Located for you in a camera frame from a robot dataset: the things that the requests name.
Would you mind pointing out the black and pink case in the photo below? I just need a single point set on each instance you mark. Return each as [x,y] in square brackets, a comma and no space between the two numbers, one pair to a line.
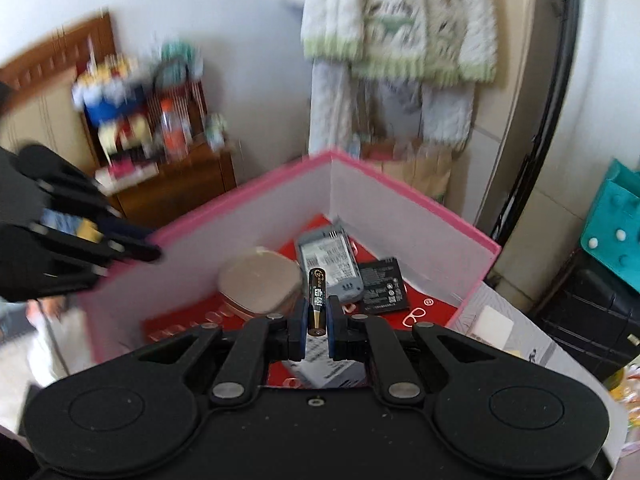
[130,172]

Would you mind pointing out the black upright pole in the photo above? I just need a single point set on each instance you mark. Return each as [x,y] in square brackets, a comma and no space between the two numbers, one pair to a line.
[560,110]

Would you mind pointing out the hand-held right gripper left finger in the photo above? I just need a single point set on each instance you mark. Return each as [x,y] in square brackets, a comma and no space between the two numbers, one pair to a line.
[300,327]

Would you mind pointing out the green white tissue pack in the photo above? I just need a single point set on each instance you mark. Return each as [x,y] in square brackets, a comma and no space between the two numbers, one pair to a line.
[182,52]

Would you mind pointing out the cream small bag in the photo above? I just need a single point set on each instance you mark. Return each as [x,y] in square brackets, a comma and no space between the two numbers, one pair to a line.
[112,135]

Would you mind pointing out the brown wooden cabinet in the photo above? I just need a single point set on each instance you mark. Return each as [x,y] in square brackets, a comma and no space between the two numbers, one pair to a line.
[190,185]

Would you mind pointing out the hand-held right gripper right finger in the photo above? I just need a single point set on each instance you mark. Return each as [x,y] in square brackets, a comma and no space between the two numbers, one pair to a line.
[334,332]

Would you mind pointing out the black gold battery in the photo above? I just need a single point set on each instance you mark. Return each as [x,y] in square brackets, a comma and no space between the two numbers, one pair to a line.
[316,300]

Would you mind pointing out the orange label plastic bottle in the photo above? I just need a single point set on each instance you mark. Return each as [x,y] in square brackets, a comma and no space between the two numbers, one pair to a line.
[174,135]

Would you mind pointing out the brown paper bag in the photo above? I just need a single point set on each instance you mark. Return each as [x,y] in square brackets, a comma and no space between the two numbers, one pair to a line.
[425,170]

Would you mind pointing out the black suitcase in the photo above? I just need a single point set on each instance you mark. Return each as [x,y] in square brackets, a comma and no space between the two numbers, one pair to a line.
[590,320]

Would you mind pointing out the teal felt handbag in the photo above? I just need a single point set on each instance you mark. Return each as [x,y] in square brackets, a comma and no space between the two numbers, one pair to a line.
[615,220]

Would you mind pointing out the white charger plug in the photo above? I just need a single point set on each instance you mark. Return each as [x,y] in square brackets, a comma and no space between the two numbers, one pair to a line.
[492,324]

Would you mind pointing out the checked woven handbag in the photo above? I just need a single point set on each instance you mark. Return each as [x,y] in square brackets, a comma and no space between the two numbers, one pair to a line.
[197,105]

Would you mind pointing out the beige square case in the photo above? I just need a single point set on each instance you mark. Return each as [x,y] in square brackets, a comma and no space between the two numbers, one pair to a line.
[257,280]

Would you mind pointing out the white fluffy pajama pants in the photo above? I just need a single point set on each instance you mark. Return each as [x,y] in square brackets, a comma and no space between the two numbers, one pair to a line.
[440,110]

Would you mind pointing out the pink cardboard box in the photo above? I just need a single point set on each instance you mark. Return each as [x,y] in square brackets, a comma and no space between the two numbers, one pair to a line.
[400,220]

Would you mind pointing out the blue cloth bag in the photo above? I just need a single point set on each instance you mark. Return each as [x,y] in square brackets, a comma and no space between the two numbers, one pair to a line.
[102,105]

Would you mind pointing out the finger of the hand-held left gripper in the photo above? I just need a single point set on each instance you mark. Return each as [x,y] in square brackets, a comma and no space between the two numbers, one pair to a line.
[125,251]
[65,172]

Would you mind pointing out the red printed paper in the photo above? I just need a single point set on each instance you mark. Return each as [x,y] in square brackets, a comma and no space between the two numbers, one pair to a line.
[430,305]

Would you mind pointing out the small green white packet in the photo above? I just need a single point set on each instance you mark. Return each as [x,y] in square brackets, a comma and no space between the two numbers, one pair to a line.
[215,130]

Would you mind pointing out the colourful drinks pack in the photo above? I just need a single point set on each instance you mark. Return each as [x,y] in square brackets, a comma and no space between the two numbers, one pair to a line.
[627,375]

